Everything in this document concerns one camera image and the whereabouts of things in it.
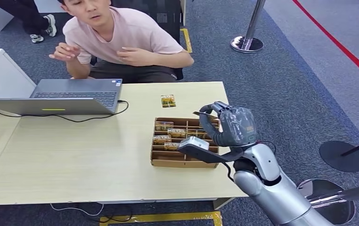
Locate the person's left hand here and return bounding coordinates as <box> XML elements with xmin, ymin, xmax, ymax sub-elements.
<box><xmin>116</xmin><ymin>46</ymin><xmax>156</xmax><ymax>67</ymax></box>

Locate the person's right hand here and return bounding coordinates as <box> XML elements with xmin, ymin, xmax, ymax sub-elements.
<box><xmin>48</xmin><ymin>42</ymin><xmax>81</xmax><ymax>62</ymax></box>

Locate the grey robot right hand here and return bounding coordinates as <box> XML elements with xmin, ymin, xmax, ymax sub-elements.
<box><xmin>198</xmin><ymin>101</ymin><xmax>258</xmax><ymax>148</ymax></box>

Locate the person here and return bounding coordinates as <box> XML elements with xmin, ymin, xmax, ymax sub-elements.
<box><xmin>48</xmin><ymin>0</ymin><xmax>195</xmax><ymax>84</ymax></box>
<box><xmin>0</xmin><ymin>0</ymin><xmax>58</xmax><ymax>44</ymax></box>

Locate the cardboard divider card box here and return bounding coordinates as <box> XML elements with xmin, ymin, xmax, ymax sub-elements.
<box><xmin>150</xmin><ymin>117</ymin><xmax>221</xmax><ymax>169</ymax></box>

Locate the grey laptop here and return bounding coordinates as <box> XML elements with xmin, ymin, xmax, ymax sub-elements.
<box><xmin>0</xmin><ymin>78</ymin><xmax>123</xmax><ymax>116</ymax></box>

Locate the black office chair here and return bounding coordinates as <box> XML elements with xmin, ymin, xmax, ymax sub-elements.
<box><xmin>111</xmin><ymin>0</ymin><xmax>187</xmax><ymax>81</ymax></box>

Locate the yellow floor tape strip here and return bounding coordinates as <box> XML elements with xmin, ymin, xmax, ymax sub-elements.
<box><xmin>180</xmin><ymin>27</ymin><xmax>193</xmax><ymax>54</ymax></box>

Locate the white cabinet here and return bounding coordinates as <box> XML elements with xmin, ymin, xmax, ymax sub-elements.
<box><xmin>0</xmin><ymin>48</ymin><xmax>37</xmax><ymax>100</ymax></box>

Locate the white table leg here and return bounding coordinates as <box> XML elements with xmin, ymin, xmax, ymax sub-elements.
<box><xmin>212</xmin><ymin>197</ymin><xmax>237</xmax><ymax>210</ymax></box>

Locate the chrome stanchion round base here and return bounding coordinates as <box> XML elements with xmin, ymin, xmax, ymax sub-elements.
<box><xmin>230</xmin><ymin>0</ymin><xmax>267</xmax><ymax>54</ymax></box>

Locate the black stanchion flat base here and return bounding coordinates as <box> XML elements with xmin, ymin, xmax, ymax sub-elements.
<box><xmin>319</xmin><ymin>136</ymin><xmax>359</xmax><ymax>173</ymax></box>

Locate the yellow floor tape corner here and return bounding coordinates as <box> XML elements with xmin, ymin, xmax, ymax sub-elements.
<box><xmin>98</xmin><ymin>211</ymin><xmax>223</xmax><ymax>226</ymax></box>

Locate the chrome stanchion mirror base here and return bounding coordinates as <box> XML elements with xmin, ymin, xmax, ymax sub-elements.
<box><xmin>296</xmin><ymin>178</ymin><xmax>359</xmax><ymax>226</ymax></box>

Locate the red floor tape line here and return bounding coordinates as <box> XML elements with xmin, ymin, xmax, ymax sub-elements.
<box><xmin>293</xmin><ymin>0</ymin><xmax>359</xmax><ymax>87</ymax></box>

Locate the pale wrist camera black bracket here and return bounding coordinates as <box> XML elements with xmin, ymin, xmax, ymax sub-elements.
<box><xmin>177</xmin><ymin>136</ymin><xmax>246</xmax><ymax>165</ymax></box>

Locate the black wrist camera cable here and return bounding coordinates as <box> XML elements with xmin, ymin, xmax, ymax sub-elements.
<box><xmin>223</xmin><ymin>161</ymin><xmax>237</xmax><ymax>184</ymax></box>

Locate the black laptop power cable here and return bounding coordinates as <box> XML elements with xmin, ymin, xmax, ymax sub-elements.
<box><xmin>0</xmin><ymin>99</ymin><xmax>130</xmax><ymax>123</ymax></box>

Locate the black floor cable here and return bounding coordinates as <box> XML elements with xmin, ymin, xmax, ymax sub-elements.
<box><xmin>97</xmin><ymin>205</ymin><xmax>134</xmax><ymax>224</ymax></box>

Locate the white floor cable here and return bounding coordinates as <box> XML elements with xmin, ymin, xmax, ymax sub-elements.
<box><xmin>49</xmin><ymin>203</ymin><xmax>105</xmax><ymax>217</ymax></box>

